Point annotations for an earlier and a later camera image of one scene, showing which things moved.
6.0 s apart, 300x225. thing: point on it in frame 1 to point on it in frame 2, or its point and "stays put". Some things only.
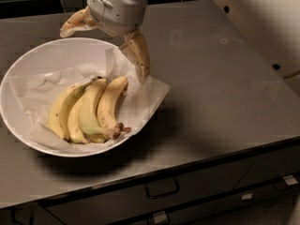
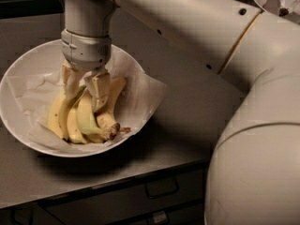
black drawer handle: x=162 y=188 stays put
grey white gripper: x=116 y=12 to x=85 y=51
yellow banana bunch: x=88 y=112 stays put
